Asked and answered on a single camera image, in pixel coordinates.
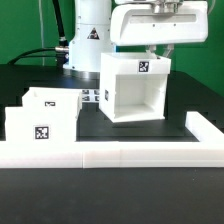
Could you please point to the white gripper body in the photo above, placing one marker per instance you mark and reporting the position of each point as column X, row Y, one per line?
column 137, row 24

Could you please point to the white drawer cabinet frame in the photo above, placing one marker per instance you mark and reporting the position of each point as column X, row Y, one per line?
column 133, row 86

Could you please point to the white front drawer box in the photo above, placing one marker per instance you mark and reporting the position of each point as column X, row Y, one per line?
column 48, row 125

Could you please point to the white drawer box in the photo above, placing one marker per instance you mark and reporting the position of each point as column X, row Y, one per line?
column 48, row 125
column 60, row 99

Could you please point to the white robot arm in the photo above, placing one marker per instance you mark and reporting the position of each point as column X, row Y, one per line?
column 103, row 25

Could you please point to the white rear drawer box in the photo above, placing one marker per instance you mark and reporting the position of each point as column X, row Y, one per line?
column 60, row 99

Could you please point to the white marker sheet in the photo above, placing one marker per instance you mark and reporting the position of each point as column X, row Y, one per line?
column 90, row 95

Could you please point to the white L-shaped border wall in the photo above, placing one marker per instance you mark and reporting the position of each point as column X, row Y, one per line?
column 206, row 151

